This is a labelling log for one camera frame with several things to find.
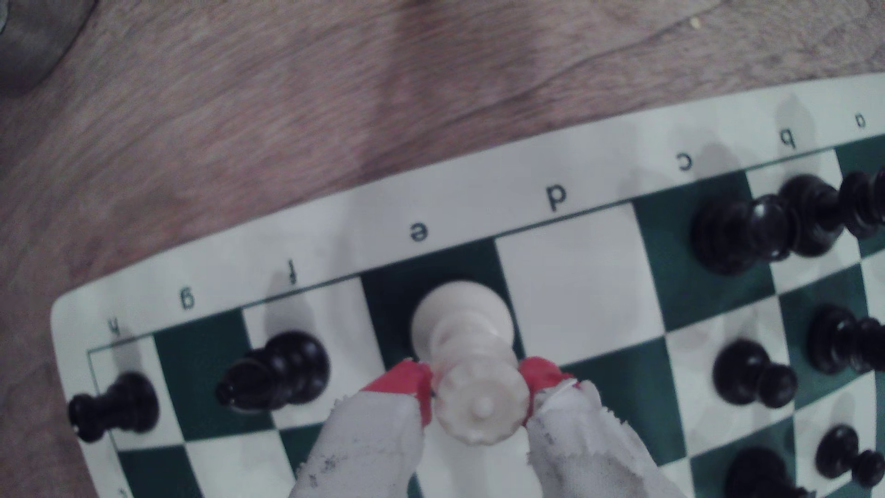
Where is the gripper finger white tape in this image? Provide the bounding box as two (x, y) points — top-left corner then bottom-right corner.
(289, 359), (434, 498)
(517, 357), (683, 498)

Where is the black chess rook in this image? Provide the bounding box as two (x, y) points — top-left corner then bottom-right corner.
(837, 169), (885, 240)

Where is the green white chess board mat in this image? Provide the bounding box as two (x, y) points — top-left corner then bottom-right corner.
(50, 72), (885, 498)

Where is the white chess queen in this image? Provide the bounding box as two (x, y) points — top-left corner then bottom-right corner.
(411, 279), (531, 446)

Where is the black chess knight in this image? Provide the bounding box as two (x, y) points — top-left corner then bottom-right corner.
(777, 173), (849, 259)

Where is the black chess piece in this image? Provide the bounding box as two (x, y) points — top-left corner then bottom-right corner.
(724, 447), (811, 498)

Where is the black chess pawn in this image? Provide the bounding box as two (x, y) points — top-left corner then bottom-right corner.
(711, 338), (799, 409)
(807, 306), (885, 375)
(67, 371), (160, 444)
(815, 425), (885, 489)

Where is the black chess bishop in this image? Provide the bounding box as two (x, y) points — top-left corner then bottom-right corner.
(215, 330), (331, 411)
(690, 193), (793, 276)

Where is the dark grey round object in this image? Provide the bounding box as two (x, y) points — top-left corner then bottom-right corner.
(0, 0), (98, 95)

